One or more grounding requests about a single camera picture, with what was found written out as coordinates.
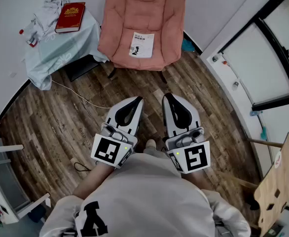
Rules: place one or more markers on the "black window frame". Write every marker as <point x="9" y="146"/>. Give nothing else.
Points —
<point x="272" y="38"/>

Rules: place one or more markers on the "small black object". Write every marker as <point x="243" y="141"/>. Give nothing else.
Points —
<point x="253" y="203"/>

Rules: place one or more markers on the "clear plastic bottle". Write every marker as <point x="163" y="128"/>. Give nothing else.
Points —
<point x="256" y="113"/>

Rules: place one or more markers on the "person's white sweatshirt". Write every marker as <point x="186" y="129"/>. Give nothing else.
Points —
<point x="147" y="196"/>

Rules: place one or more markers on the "wooden board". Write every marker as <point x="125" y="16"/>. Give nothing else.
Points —
<point x="275" y="181"/>

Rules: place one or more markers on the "red hardcover book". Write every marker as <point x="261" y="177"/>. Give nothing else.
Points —
<point x="70" y="17"/>

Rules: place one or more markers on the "pink cushioned armchair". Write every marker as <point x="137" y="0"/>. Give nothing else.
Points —
<point x="144" y="9"/>

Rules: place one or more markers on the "crumpled white garment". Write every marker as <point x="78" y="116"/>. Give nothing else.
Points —
<point x="47" y="16"/>

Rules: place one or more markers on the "person's light jeans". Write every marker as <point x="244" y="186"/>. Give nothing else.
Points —
<point x="155" y="153"/>

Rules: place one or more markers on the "person's left forearm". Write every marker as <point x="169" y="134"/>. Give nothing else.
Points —
<point x="92" y="181"/>

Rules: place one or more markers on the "person's beige shoe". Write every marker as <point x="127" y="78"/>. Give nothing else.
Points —
<point x="151" y="143"/>

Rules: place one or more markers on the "pale blue table cloth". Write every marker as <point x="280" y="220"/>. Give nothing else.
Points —
<point x="60" y="48"/>

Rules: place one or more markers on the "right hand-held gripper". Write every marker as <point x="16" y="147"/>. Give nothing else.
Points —
<point x="196" y="157"/>

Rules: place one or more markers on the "wooden stick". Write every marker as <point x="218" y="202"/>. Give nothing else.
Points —
<point x="265" y="142"/>
<point x="243" y="182"/>

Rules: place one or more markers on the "red-capped plastic bottle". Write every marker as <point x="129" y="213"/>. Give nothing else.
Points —
<point x="31" y="40"/>

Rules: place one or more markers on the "teal cloth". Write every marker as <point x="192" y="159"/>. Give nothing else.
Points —
<point x="188" y="45"/>

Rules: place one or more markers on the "person's right forearm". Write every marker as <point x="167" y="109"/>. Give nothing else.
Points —
<point x="197" y="180"/>

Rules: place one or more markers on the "white shelf frame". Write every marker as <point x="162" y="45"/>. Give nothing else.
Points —
<point x="5" y="147"/>

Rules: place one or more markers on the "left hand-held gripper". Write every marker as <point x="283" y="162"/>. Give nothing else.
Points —
<point x="105" y="150"/>

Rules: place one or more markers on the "small jar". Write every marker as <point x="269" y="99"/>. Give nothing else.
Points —
<point x="236" y="84"/>
<point x="215" y="58"/>

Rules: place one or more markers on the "teal brush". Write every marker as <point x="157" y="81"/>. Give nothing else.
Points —
<point x="263" y="133"/>

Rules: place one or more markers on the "white paperback book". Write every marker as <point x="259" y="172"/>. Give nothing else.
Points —
<point x="142" y="44"/>

